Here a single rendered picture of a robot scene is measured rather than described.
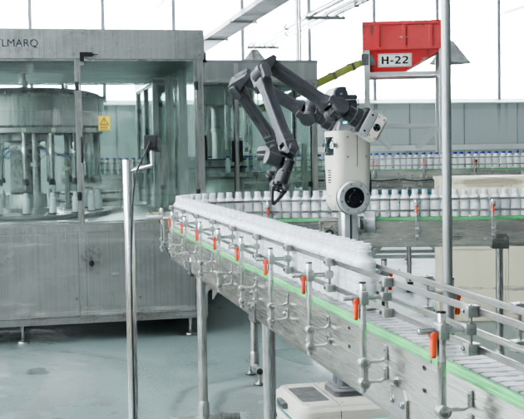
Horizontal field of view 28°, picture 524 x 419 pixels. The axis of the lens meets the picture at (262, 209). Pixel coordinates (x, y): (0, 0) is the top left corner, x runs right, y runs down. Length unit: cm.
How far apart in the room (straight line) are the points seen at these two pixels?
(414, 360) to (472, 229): 426
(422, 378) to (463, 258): 658
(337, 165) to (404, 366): 268
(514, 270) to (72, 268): 353
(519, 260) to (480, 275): 34
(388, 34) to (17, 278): 527
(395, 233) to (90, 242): 261
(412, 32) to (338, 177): 673
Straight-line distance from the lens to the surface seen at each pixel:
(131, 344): 362
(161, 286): 804
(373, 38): 1143
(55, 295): 799
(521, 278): 876
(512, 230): 642
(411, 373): 219
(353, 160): 482
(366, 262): 260
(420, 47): 1142
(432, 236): 637
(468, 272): 870
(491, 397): 183
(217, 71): 1000
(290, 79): 461
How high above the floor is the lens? 139
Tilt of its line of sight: 3 degrees down
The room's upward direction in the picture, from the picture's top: 1 degrees counter-clockwise
